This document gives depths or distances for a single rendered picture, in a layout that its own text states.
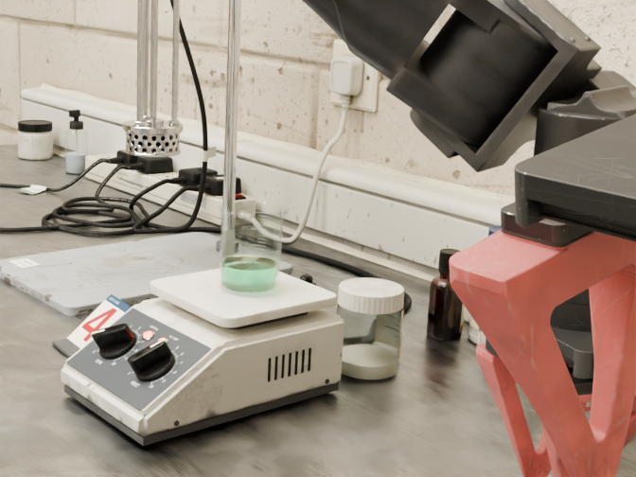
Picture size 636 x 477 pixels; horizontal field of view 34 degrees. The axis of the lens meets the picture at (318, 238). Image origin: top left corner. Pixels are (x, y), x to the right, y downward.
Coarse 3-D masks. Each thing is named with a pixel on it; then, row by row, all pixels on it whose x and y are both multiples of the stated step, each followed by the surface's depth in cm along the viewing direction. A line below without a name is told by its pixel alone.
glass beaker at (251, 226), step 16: (224, 208) 87; (240, 208) 89; (256, 208) 89; (272, 208) 88; (288, 208) 87; (224, 224) 86; (240, 224) 85; (256, 224) 85; (272, 224) 85; (224, 240) 86; (240, 240) 85; (256, 240) 85; (272, 240) 86; (224, 256) 86; (240, 256) 85; (256, 256) 85; (272, 256) 86; (224, 272) 86; (240, 272) 85; (256, 272) 86; (272, 272) 86; (224, 288) 87; (240, 288) 86; (256, 288) 86; (272, 288) 87
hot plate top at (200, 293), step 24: (168, 288) 87; (192, 288) 88; (216, 288) 88; (288, 288) 89; (312, 288) 89; (192, 312) 84; (216, 312) 82; (240, 312) 82; (264, 312) 83; (288, 312) 84
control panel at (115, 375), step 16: (128, 320) 87; (144, 320) 87; (160, 336) 84; (176, 336) 83; (80, 352) 86; (96, 352) 85; (128, 352) 84; (176, 352) 81; (192, 352) 81; (80, 368) 84; (96, 368) 83; (112, 368) 83; (128, 368) 82; (176, 368) 80; (112, 384) 81; (128, 384) 80; (144, 384) 80; (160, 384) 79; (128, 400) 79; (144, 400) 78
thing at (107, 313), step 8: (104, 304) 99; (112, 304) 99; (96, 312) 99; (104, 312) 98; (112, 312) 98; (120, 312) 97; (88, 320) 99; (96, 320) 98; (104, 320) 97; (112, 320) 97; (80, 328) 98; (88, 328) 98; (96, 328) 97; (80, 336) 97; (88, 336) 97
